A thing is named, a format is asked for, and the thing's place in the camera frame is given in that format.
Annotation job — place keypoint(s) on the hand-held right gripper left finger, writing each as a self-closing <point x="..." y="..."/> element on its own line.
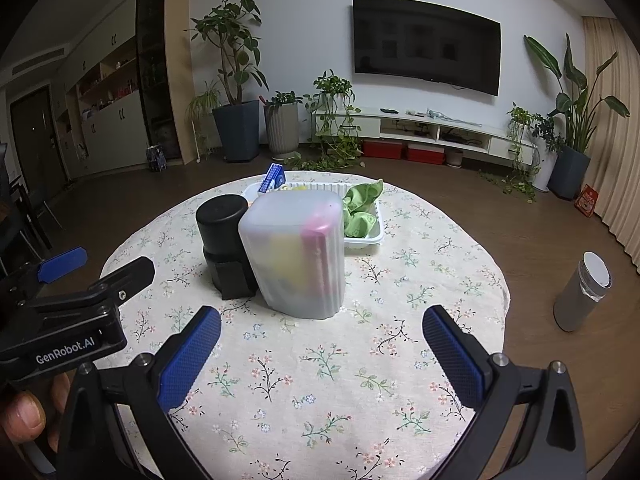
<point x="190" y="360"/>

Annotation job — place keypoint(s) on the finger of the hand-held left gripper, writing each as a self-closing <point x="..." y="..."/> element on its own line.
<point x="62" y="264"/>
<point x="130" y="272"/>

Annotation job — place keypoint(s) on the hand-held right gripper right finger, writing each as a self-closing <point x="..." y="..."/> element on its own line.
<point x="452" y="355"/>

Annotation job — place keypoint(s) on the white plastic tray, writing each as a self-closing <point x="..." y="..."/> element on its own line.
<point x="365" y="238"/>

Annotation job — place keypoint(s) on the green cloth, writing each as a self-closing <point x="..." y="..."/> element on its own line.
<point x="360" y="210"/>

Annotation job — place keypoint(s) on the blue tissue pack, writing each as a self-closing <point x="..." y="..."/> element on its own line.
<point x="274" y="176"/>

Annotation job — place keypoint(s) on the person's left hand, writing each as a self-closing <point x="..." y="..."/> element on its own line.
<point x="22" y="415"/>

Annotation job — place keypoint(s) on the dark dining chair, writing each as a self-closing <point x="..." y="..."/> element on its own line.
<point x="20" y="215"/>

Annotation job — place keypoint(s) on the black cylindrical container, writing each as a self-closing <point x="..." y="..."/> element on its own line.
<point x="220" y="230"/>

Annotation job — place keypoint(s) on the blue toy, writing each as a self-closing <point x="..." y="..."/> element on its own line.
<point x="156" y="158"/>

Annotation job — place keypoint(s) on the floral tablecloth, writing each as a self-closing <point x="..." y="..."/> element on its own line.
<point x="325" y="385"/>

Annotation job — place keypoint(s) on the dark brown door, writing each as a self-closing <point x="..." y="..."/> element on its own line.
<point x="37" y="135"/>

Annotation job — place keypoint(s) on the grey cylindrical trash can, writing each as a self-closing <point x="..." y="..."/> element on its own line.
<point x="577" y="300"/>

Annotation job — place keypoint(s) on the frosted translucent plastic container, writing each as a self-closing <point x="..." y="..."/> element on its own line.
<point x="290" y="260"/>

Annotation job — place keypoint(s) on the tall potted tree dark pot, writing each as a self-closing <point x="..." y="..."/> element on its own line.
<point x="237" y="132"/>

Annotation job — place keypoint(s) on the potted grass plant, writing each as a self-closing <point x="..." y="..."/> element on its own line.
<point x="202" y="102"/>

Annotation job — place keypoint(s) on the small white empty pot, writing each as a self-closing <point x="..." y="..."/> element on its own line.
<point x="454" y="157"/>

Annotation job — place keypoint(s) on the red storage box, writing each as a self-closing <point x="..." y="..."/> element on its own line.
<point x="383" y="150"/>
<point x="425" y="153"/>

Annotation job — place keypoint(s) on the ceiling air vent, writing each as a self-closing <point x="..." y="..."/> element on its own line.
<point x="39" y="61"/>

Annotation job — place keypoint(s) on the red printed box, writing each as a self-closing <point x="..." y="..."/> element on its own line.
<point x="586" y="201"/>

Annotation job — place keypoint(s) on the plant in smooth white pot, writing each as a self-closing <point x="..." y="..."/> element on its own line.
<point x="546" y="167"/>

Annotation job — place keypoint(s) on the plant in ribbed white pot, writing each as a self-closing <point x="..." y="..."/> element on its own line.
<point x="282" y="127"/>

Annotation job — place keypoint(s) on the dark glass display cabinet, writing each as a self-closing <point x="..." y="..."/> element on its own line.
<point x="155" y="60"/>

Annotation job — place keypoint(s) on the large-leaf plant in dark pot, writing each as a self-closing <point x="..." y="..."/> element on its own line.
<point x="570" y="172"/>

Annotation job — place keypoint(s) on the white television cabinet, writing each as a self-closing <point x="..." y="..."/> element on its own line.
<point x="465" y="132"/>

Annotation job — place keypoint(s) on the clutter of small items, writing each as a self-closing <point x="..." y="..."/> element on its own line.
<point x="437" y="115"/>

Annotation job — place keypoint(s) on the trailing vine plant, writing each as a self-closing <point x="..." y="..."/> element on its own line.
<point x="520" y="120"/>

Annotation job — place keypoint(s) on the beige curtain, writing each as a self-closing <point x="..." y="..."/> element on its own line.
<point x="617" y="150"/>

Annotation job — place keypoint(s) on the trailing pothos plant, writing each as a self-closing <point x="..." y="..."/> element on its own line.
<point x="332" y="87"/>

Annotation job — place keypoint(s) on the white wall cabinet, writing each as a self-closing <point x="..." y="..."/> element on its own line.
<point x="115" y="130"/>

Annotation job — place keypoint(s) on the wall-mounted black television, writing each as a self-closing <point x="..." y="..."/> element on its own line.
<point x="425" y="42"/>

